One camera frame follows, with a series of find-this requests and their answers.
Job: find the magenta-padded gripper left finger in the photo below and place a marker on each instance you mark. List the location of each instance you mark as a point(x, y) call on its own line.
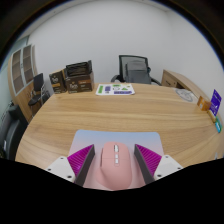
point(78, 160)

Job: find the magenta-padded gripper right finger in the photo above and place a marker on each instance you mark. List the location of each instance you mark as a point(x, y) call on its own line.
point(149, 159)

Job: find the pink computer mouse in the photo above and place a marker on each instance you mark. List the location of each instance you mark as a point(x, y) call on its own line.
point(113, 170)

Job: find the pastel blue-pink mouse pad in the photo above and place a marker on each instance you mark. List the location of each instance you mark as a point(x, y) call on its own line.
point(116, 136)

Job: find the black leather sofa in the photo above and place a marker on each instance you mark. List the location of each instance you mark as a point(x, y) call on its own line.
point(11, 133)

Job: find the round white paper disc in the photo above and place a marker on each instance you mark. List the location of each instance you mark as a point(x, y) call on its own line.
point(186, 95)

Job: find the flat brown cardboard box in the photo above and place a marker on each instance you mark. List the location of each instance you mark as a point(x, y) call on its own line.
point(80, 85)

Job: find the small teal card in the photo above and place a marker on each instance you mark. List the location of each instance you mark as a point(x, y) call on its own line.
point(218, 125)

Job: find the small orange box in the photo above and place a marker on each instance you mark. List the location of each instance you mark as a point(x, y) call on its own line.
point(203, 103)

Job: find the white green-purple sticker sheet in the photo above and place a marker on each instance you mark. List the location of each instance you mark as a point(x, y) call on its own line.
point(115, 89)

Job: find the upright brown cardboard box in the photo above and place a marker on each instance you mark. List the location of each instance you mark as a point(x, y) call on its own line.
point(57, 83)

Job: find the wooden side desk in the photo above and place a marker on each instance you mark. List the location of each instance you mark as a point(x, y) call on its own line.
point(176, 80)

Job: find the black visitor chair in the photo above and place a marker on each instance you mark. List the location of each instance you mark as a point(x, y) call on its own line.
point(38, 83)

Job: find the purple sign card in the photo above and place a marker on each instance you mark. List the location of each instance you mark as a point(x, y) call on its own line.
point(215, 102)

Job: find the grey backpack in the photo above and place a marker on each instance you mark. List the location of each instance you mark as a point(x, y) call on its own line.
point(137, 72)

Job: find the open black box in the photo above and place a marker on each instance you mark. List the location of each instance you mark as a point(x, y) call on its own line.
point(78, 69)

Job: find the black mesh office chair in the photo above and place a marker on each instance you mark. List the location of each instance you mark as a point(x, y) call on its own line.
point(122, 63)

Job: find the wooden shelf cabinet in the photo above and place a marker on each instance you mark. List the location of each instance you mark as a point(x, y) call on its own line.
point(20, 73)

